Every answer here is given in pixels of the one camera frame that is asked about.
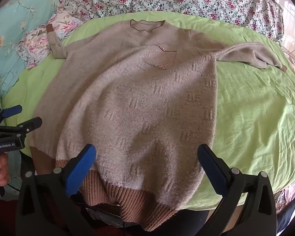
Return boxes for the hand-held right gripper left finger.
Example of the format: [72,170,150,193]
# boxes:
[15,144,97,236]

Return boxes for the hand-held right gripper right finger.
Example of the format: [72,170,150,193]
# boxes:
[197,144,278,236]

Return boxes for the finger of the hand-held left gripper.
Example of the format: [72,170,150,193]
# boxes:
[0,105,23,128]
[0,117,43,138]

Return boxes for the grey-brown towel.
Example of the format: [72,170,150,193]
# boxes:
[29,19,287,233]

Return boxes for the person's left hand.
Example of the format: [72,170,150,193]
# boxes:
[0,154,11,188]

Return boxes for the person's dark pants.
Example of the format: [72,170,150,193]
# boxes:
[177,197,295,236]

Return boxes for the floral ruffled pillow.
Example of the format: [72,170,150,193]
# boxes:
[15,7,85,69]

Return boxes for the light green bed sheet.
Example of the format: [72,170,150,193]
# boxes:
[1,11,295,210]

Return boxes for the teal floral blanket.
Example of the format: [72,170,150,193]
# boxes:
[0,0,62,199]

